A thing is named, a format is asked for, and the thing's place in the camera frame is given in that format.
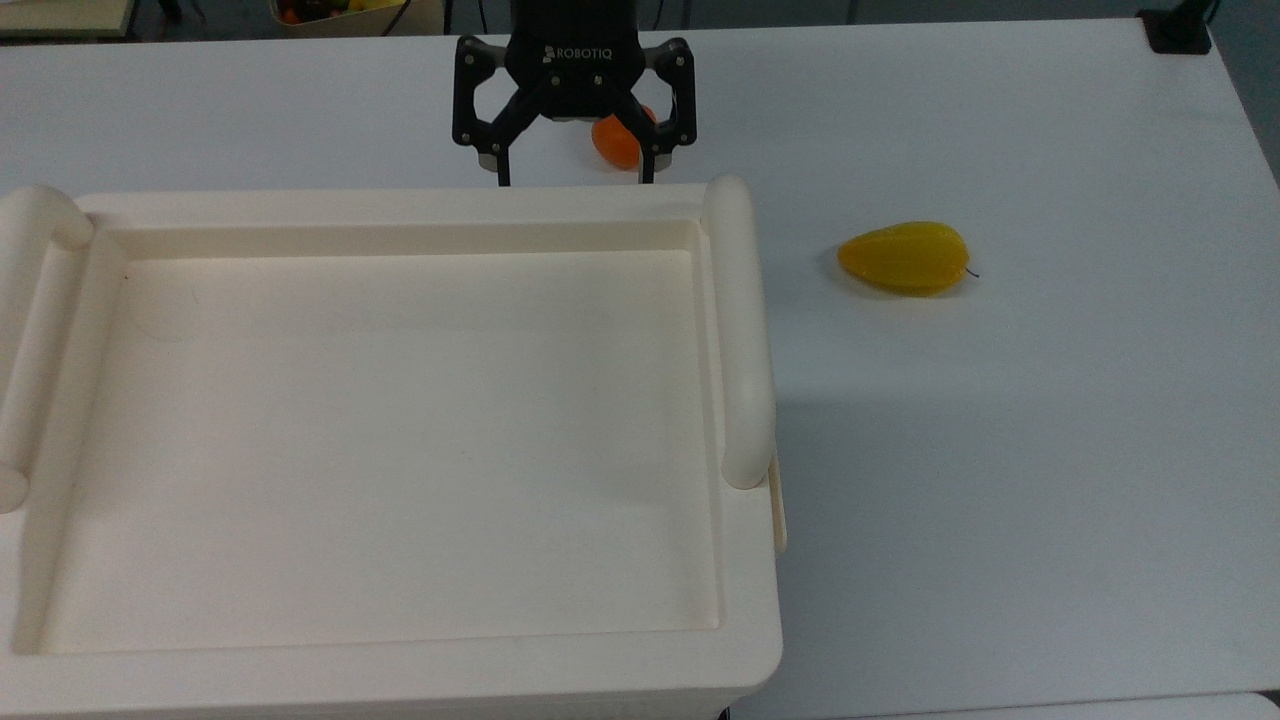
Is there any yellow starfruit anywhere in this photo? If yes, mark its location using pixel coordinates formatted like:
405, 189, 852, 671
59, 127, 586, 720
837, 221, 980, 296

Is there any cardboard box with fruit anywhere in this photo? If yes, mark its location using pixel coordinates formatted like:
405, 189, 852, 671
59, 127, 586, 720
268, 0, 447, 39

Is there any orange tangerine fruit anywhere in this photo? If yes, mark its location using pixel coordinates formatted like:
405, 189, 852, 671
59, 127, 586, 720
591, 105, 658, 169

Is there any light wooden table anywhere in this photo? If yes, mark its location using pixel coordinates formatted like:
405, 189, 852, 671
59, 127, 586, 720
0, 0, 138, 41

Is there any black table clamp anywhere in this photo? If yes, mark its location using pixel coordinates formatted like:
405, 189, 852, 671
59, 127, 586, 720
1139, 0, 1219, 55

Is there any cream plastic cabinet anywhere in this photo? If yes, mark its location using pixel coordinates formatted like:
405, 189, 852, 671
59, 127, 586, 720
0, 175, 789, 720

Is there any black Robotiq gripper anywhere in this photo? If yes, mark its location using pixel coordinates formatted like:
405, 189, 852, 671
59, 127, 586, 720
452, 0, 698, 188

